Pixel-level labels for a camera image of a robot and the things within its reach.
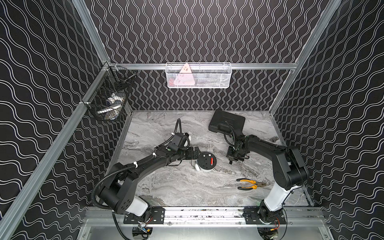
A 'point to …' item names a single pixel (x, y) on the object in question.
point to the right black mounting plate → (251, 217)
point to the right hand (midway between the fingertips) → (229, 157)
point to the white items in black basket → (114, 104)
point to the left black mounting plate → (157, 216)
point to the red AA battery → (211, 161)
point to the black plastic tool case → (224, 122)
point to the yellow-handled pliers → (257, 184)
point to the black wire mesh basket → (115, 79)
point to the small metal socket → (275, 139)
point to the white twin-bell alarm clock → (203, 163)
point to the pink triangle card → (185, 77)
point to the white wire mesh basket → (213, 75)
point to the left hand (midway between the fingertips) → (195, 151)
